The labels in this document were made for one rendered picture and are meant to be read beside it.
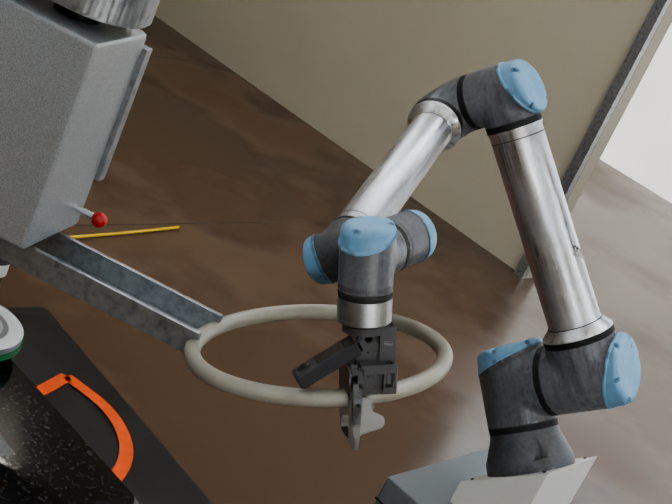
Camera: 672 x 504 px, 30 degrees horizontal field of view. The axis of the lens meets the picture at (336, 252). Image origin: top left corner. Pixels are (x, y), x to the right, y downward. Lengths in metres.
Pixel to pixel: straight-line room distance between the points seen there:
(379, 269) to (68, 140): 0.64
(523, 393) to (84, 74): 1.12
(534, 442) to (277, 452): 1.80
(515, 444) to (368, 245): 0.84
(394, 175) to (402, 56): 5.30
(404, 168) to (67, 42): 0.66
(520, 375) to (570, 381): 0.11
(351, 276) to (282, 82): 6.26
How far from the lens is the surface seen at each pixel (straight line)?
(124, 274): 2.46
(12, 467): 2.33
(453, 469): 2.89
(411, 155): 2.41
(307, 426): 4.57
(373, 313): 2.00
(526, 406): 2.68
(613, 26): 6.93
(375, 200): 2.27
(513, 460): 2.68
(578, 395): 2.62
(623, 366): 2.61
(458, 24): 7.43
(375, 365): 2.04
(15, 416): 2.46
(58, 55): 2.25
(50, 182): 2.32
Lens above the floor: 2.15
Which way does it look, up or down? 20 degrees down
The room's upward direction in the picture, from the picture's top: 25 degrees clockwise
